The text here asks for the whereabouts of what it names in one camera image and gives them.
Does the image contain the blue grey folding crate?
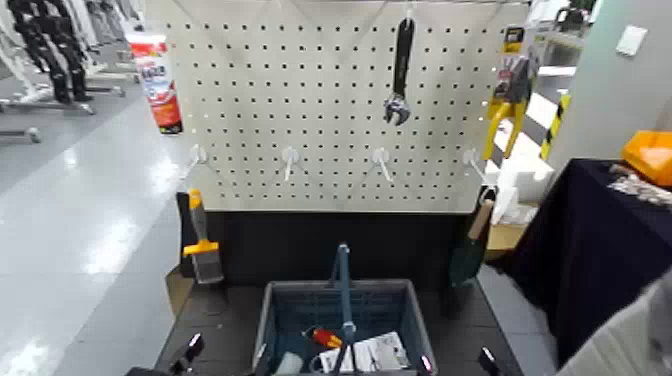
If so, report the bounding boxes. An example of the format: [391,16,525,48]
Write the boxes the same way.
[251,278,440,376]

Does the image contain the white product package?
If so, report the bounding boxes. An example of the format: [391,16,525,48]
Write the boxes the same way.
[319,330,412,375]

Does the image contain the red yellow screwdriver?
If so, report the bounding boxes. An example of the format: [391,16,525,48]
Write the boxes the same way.
[310,326,345,351]

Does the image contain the yellow grey paint brush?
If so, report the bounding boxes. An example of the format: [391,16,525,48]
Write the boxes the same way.
[181,187,225,286]

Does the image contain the brown cardboard box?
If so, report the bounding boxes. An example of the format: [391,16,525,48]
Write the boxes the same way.
[485,222,529,262]

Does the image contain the table with dark cloth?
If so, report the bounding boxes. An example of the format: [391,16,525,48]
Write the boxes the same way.
[495,157,672,366]

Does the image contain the white foam blocks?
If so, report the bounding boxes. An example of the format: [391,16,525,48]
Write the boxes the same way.
[483,157,556,227]

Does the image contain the grey parts pile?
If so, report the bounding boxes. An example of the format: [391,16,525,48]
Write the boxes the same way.
[607,164,672,207]

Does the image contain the red white sealant tube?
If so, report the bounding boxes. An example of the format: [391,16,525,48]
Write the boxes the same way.
[127,31,185,136]

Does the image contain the orange plastic bin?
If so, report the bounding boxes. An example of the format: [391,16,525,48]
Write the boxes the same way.
[620,129,672,189]

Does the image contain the black adjustable wrench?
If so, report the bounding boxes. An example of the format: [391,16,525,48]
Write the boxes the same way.
[382,17,417,127]

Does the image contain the white pegboard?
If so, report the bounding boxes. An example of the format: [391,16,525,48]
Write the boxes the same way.
[144,0,531,215]

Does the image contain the black robot on stand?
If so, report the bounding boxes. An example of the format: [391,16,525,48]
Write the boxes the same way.
[6,0,97,117]

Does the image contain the green trowel wooden handle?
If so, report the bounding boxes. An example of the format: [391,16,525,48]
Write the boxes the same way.
[448,186,499,289]

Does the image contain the teal crate handle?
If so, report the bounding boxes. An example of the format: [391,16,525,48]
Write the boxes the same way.
[327,241,359,376]

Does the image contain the yellow black striped post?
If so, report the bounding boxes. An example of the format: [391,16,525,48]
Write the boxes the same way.
[539,90,572,162]

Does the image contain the yellow handled pliers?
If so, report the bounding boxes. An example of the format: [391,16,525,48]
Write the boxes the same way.
[481,26,533,161]

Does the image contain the white wall switch plate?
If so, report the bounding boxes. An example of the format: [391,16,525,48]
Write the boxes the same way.
[615,24,649,57]

